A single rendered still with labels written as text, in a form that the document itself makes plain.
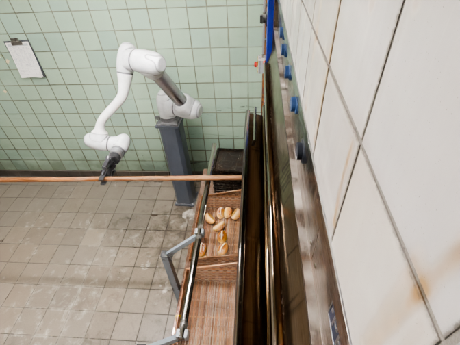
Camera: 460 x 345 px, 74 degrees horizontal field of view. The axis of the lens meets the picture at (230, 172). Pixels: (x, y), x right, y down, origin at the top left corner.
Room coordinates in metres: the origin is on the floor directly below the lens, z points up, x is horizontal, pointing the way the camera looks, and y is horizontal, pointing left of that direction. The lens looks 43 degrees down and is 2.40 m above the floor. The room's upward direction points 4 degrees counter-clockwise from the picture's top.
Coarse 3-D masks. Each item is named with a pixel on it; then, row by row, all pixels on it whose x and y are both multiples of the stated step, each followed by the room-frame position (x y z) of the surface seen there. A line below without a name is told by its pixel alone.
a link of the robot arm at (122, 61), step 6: (126, 42) 1.93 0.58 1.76; (120, 48) 1.90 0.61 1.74; (126, 48) 1.90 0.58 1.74; (132, 48) 1.91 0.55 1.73; (120, 54) 1.88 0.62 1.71; (126, 54) 1.86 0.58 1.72; (120, 60) 1.86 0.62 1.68; (126, 60) 1.84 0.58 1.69; (120, 66) 1.85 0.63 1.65; (126, 66) 1.84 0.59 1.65; (120, 72) 1.84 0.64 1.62; (126, 72) 1.84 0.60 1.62; (132, 72) 1.87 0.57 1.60
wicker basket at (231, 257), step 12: (216, 192) 1.58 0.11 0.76; (228, 192) 1.55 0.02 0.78; (240, 192) 1.54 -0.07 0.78; (216, 204) 1.56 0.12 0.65; (228, 204) 1.56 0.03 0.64; (216, 216) 1.49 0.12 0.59; (204, 228) 1.39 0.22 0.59; (228, 228) 1.37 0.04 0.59; (204, 240) 1.28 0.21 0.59; (216, 240) 1.27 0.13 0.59; (228, 240) 1.26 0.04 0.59; (192, 252) 1.12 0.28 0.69; (216, 252) 1.17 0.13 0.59; (228, 252) 1.17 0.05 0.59; (204, 264) 1.03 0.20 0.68
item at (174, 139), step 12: (180, 120) 2.22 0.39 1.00; (168, 132) 2.15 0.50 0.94; (180, 132) 2.17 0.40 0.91; (168, 144) 2.15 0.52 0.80; (180, 144) 2.15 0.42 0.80; (168, 156) 2.16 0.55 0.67; (180, 156) 2.14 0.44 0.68; (180, 168) 2.14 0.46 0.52; (180, 192) 2.15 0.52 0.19; (192, 192) 2.19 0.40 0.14; (180, 204) 2.15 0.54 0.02; (192, 204) 2.13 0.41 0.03
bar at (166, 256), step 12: (216, 144) 1.64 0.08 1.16; (204, 192) 1.19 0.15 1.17; (204, 204) 1.10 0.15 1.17; (204, 216) 1.02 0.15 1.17; (192, 240) 0.92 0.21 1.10; (168, 252) 0.94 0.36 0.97; (168, 264) 0.93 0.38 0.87; (192, 264) 0.74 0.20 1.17; (168, 276) 0.93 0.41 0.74; (192, 276) 0.68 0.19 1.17; (192, 288) 0.63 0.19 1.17; (180, 324) 0.48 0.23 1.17; (180, 336) 0.44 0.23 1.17
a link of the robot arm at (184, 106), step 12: (132, 60) 1.81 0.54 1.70; (144, 60) 1.78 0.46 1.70; (156, 60) 1.78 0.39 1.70; (144, 72) 1.79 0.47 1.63; (156, 72) 1.77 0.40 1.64; (168, 84) 1.92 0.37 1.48; (168, 96) 1.97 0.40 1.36; (180, 96) 2.01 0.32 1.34; (180, 108) 2.03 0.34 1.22; (192, 108) 2.06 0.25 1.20
